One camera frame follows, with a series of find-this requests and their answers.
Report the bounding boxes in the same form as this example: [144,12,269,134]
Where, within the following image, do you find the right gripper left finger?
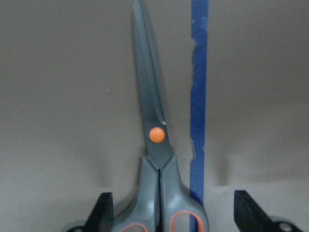
[82,192,113,232]

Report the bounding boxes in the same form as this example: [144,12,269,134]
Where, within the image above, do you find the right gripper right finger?
[234,190,284,232]

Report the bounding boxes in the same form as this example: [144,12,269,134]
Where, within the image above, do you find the grey orange scissors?
[112,0,209,232]

